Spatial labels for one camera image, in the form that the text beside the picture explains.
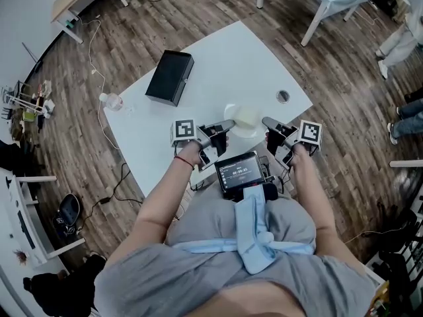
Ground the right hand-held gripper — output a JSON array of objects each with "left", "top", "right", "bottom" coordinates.
[{"left": 261, "top": 117, "right": 323, "bottom": 170}]

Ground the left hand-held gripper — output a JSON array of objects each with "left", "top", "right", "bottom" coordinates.
[{"left": 169, "top": 118, "right": 237, "bottom": 172}]

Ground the white plate of food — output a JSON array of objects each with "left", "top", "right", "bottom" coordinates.
[{"left": 223, "top": 103, "right": 266, "bottom": 139}]

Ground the person's left forearm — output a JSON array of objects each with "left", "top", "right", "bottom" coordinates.
[{"left": 104, "top": 140, "right": 203, "bottom": 272}]

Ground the person's right forearm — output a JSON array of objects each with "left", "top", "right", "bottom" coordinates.
[{"left": 290, "top": 143, "right": 365, "bottom": 264}]

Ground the black chest-mounted screen device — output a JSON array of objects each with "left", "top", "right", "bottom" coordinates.
[{"left": 213, "top": 151, "right": 276, "bottom": 200}]

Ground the white table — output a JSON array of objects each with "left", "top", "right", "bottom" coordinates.
[{"left": 103, "top": 20, "right": 314, "bottom": 199}]

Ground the black rectangular box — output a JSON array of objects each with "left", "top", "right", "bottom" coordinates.
[{"left": 145, "top": 49, "right": 196, "bottom": 108}]

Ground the clear plastic water bottle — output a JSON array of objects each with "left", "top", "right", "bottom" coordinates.
[{"left": 98, "top": 92, "right": 125, "bottom": 112}]

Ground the white shelf board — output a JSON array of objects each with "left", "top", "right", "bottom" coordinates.
[{"left": 389, "top": 158, "right": 423, "bottom": 168}]

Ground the grey shirt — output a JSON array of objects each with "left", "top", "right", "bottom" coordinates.
[{"left": 93, "top": 189, "right": 378, "bottom": 317}]

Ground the cluttered white rack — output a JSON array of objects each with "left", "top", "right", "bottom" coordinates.
[{"left": 0, "top": 80, "right": 58, "bottom": 139}]

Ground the white desk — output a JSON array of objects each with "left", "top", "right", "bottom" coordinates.
[{"left": 0, "top": 166, "right": 87, "bottom": 271}]

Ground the black bag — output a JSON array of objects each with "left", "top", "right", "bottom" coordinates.
[{"left": 22, "top": 254, "right": 107, "bottom": 317}]

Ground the red string bracelet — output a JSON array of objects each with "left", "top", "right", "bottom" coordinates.
[{"left": 173, "top": 155, "right": 196, "bottom": 171}]

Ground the light blue cloth strap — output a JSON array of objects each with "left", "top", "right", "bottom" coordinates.
[{"left": 171, "top": 184, "right": 315, "bottom": 275}]

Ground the black floor cable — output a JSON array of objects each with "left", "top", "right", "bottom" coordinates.
[{"left": 81, "top": 161, "right": 143, "bottom": 226}]

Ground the white floor cable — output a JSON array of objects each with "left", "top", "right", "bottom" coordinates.
[{"left": 78, "top": 17, "right": 122, "bottom": 151}]

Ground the yellow floor cable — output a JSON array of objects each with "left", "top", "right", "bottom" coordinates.
[{"left": 343, "top": 227, "right": 408, "bottom": 244}]

